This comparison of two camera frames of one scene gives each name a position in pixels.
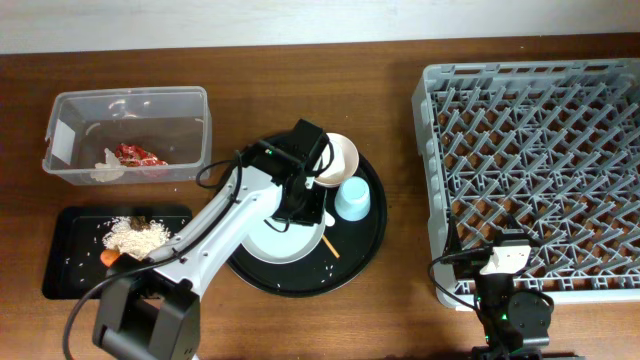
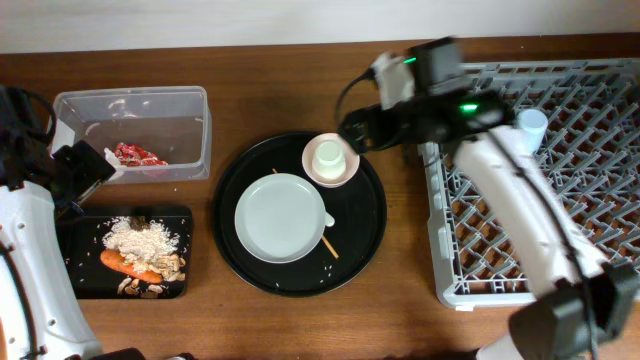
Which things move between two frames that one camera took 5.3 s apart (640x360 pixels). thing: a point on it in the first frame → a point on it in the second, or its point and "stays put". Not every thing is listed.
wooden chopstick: [332, 249] stays put
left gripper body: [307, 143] → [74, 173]
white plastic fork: [329, 220] stays put
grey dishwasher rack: [548, 150] stays put
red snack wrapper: [130, 155] stays put
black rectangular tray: [75, 244] stays put
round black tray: [347, 249] stays put
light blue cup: [352, 199] → [532, 124]
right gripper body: [470, 267] → [401, 123]
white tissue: [109, 171] stays put
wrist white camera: [507, 259] → [394, 78]
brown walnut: [139, 223] stays put
